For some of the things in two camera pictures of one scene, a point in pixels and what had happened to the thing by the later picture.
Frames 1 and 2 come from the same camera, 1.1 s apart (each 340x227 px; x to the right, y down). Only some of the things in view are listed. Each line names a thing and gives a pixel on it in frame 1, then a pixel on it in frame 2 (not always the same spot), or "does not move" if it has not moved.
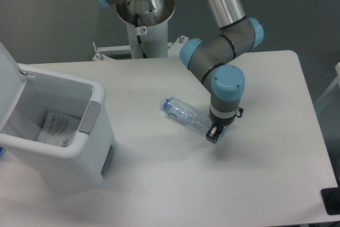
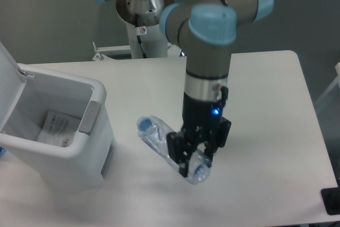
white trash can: [57, 126] does not move
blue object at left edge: [2, 151] does not move
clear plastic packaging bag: [59, 128] does not move
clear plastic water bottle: [184, 112] → [154, 132]
